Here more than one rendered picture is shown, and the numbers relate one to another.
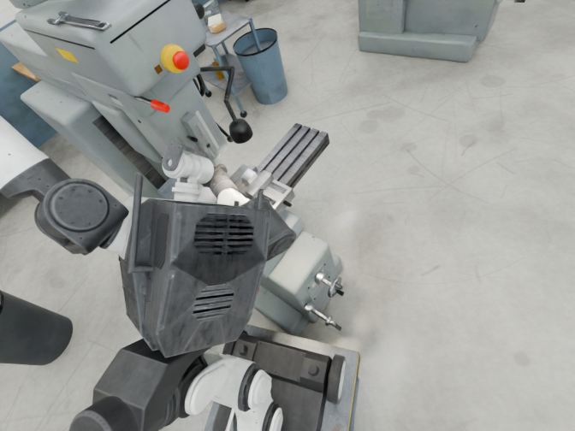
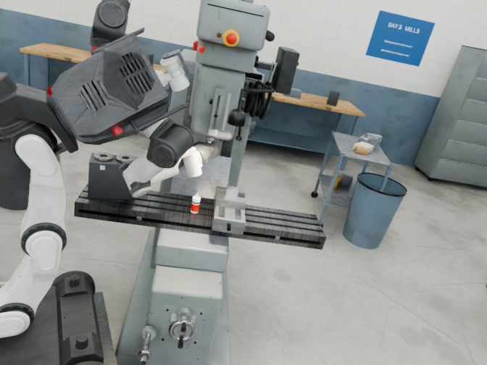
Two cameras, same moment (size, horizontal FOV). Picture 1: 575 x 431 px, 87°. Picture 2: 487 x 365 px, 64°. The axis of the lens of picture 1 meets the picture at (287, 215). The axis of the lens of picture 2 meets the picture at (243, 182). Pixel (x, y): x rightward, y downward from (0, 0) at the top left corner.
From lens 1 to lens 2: 89 cm
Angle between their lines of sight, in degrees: 35
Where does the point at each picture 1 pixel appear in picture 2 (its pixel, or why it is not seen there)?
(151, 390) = (27, 96)
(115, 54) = (205, 10)
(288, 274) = (168, 278)
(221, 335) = (76, 119)
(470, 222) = not seen: outside the picture
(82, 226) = (103, 18)
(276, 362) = (75, 314)
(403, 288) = not seen: outside the picture
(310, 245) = (209, 283)
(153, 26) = (234, 17)
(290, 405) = (34, 345)
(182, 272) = (102, 60)
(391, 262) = not seen: outside the picture
